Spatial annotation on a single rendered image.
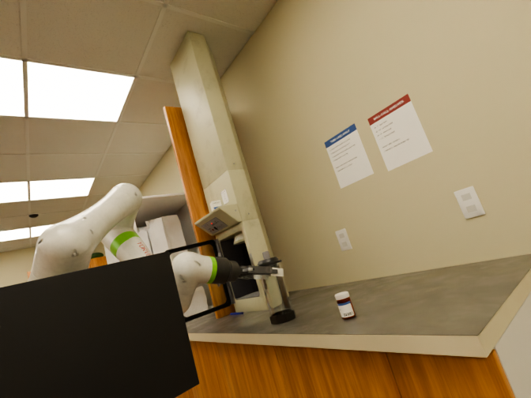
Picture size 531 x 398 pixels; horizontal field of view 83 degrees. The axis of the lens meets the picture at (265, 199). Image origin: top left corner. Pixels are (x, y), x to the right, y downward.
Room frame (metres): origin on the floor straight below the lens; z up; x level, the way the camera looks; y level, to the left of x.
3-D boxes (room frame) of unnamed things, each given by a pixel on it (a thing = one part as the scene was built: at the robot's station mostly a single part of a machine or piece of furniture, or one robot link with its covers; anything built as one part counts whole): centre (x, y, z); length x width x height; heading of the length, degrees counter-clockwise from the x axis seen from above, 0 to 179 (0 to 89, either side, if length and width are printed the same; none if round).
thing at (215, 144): (1.79, 0.16, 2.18); 0.32 x 0.25 x 0.93; 41
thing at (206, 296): (1.73, 0.50, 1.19); 0.30 x 0.01 x 0.40; 124
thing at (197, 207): (1.98, 0.29, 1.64); 0.49 x 0.03 x 1.40; 131
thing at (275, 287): (1.22, 0.07, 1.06); 0.11 x 0.11 x 0.21
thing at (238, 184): (1.79, 0.16, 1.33); 0.32 x 0.25 x 0.77; 41
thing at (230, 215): (1.67, 0.30, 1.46); 0.32 x 0.11 x 0.10; 41
